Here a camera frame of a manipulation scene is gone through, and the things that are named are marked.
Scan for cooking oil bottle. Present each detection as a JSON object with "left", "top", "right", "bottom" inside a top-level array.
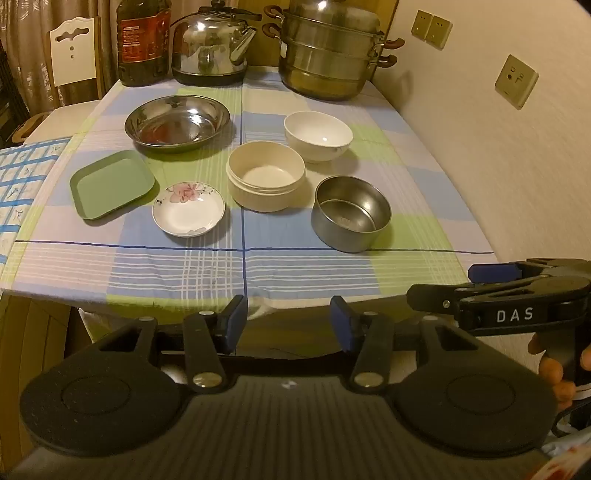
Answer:
[{"left": 115, "top": 0, "right": 172, "bottom": 88}]

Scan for green square plate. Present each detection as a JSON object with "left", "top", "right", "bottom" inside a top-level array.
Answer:
[{"left": 69, "top": 150, "right": 156, "bottom": 222}]

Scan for white ceramic bowl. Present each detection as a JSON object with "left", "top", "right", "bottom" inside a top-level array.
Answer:
[{"left": 283, "top": 111, "right": 354, "bottom": 164}]

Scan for small floral white dish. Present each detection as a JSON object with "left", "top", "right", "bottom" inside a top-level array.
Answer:
[{"left": 152, "top": 182, "right": 226, "bottom": 238}]

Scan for white chair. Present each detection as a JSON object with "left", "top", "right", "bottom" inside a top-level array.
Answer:
[{"left": 11, "top": 16, "right": 105, "bottom": 146}]

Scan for person's right hand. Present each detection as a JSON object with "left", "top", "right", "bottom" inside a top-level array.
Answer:
[{"left": 527, "top": 331, "right": 591, "bottom": 414}]

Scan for beige curtain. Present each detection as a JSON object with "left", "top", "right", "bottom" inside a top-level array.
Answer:
[{"left": 0, "top": 0, "right": 122, "bottom": 112}]

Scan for stainless steel plate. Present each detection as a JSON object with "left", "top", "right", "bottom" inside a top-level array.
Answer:
[{"left": 124, "top": 95, "right": 232, "bottom": 154}]

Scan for cream plastic bowl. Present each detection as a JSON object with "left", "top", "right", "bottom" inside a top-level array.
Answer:
[{"left": 225, "top": 141, "right": 306, "bottom": 213}]

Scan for blue patterned white cloth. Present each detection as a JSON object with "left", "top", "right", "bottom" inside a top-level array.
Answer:
[{"left": 0, "top": 137, "right": 73, "bottom": 278}]

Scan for large beige wall socket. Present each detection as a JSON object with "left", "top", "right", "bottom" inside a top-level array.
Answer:
[{"left": 495, "top": 54, "right": 539, "bottom": 110}]

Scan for stainless steel bowl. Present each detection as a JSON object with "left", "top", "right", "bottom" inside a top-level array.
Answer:
[{"left": 311, "top": 175, "right": 392, "bottom": 254}]

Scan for stainless steel steamer pot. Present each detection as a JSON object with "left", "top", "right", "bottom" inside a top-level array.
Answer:
[{"left": 262, "top": 0, "right": 406, "bottom": 101}]

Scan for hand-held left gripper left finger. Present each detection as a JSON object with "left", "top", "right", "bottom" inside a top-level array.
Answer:
[{"left": 95, "top": 294, "right": 246, "bottom": 394}]

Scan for checked pastel tablecloth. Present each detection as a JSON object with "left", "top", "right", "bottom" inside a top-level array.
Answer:
[{"left": 0, "top": 65, "right": 496, "bottom": 326}]

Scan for red white patterned cloth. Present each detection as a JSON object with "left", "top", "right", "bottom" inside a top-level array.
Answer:
[{"left": 544, "top": 431, "right": 591, "bottom": 480}]

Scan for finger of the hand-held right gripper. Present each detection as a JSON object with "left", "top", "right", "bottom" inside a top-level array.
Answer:
[
  {"left": 467, "top": 257, "right": 591, "bottom": 283},
  {"left": 405, "top": 275, "right": 579, "bottom": 316}
]

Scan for stainless steel kettle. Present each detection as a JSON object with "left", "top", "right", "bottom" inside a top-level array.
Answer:
[{"left": 170, "top": 0, "right": 263, "bottom": 87}]

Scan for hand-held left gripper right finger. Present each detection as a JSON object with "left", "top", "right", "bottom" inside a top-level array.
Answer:
[{"left": 329, "top": 295, "right": 480, "bottom": 396}]

